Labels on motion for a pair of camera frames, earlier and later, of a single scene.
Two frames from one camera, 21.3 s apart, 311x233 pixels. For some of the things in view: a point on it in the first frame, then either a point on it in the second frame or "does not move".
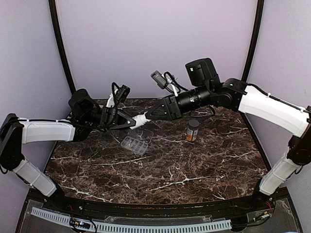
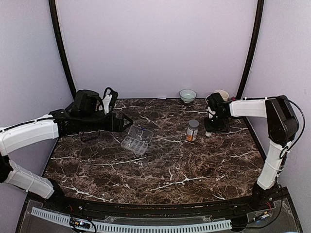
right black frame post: (259, 20) does not move
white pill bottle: (140, 120) → (208, 134)
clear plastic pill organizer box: (137, 140) does not move
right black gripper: (171, 107) → (209, 128)
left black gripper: (109, 117) does not move
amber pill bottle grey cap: (192, 132) does not move
